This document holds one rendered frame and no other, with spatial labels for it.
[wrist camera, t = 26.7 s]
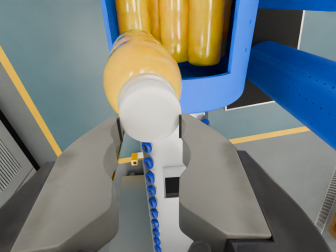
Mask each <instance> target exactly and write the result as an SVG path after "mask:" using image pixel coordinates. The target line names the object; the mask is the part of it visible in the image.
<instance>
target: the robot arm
mask: <svg viewBox="0 0 336 252"><path fill-rule="evenodd" d="M179 139H181V140H182V162H183V164H184V165H185V166H186V169H185V170H184V172H183V173H182V174H181V175H180V177H179V228H180V230H181V231H182V232H183V233H184V234H185V235H186V236H187V237H189V238H190V239H192V240H193V241H194V242H193V243H192V244H191V245H190V247H189V249H188V251H187V252H332V251H331V249H330V247H329V246H328V244H327V243H326V241H325V239H324V238H323V236H322V235H321V233H320V232H319V230H318V229H317V227H316V226H315V225H314V223H313V222H312V221H311V219H310V218H309V217H308V215H307V214H306V213H305V212H304V210H303V209H302V208H301V207H300V206H299V205H298V204H297V202H296V201H295V200H294V199H293V198H292V197H291V196H290V195H289V194H288V193H287V192H286V191H285V190H284V189H283V188H282V187H281V186H280V185H279V184H278V183H277V182H276V181H275V180H274V179H273V178H272V177H271V176H270V175H269V174H268V173H267V172H266V171H265V170H264V169H263V168H262V167H261V166H260V165H259V164H258V163H257V162H256V161H255V160H254V159H253V158H252V157H251V156H250V155H249V154H248V153H247V152H246V151H245V150H238V149H237V148H236V147H235V146H234V145H233V144H232V143H231V142H230V141H229V140H228V139H227V138H226V137H224V136H223V135H222V134H220V133H219V132H217V131H216V130H215V129H213V128H211V127H210V126H208V125H207V124H205V123H203V122H202V121H200V120H198V119H197V118H195V117H193V116H192V115H190V114H189V113H183V114H179ZM121 142H123V128H122V126H121V121H120V117H115V116H113V117H110V118H108V119H107V120H105V121H104V122H102V123H101V124H99V125H98V126H96V127H95V128H93V129H92V130H90V131H89V132H87V133H86V134H84V135H83V136H81V137H80V138H78V139H77V140H76V141H75V142H73V143H72V144H71V145H70V146H69V147H68V148H67V149H65V150H64V151H63V152H62V153H61V154H60V156H59V157H58V158H57V159H56V160H55V161H47V162H46V163H45V164H44V165H43V166H42V167H41V168H40V169H39V170H38V171H37V172H36V173H35V174H34V175H33V176H32V177H31V178H30V179H29V180H28V181H27V182H26V183H25V184H24V185H23V186H22V187H21V188H20V189H19V190H18V191H17V192H16V193H15V194H14V195H13V196H12V197H11V198H10V199H9V200H8V201H7V202H6V203H5V204H4V205H3V206H2V207H1V208H0V252H98V251H99V250H100V249H101V248H103V247H104V246H105V245H106V244H107V243H109V242H110V241H111V240H112V239H113V238H114V237H115V236H116V235H117V233H118V230H119V204H118V200H117V196H116V192H115V188H114V184H113V180H112V178H111V177H112V175H113V173H114V171H115V170H116V168H117V167H118V165H119V163H118V158H117V154H116V149H117V147H118V146H119V144H120V143H121Z"/></svg>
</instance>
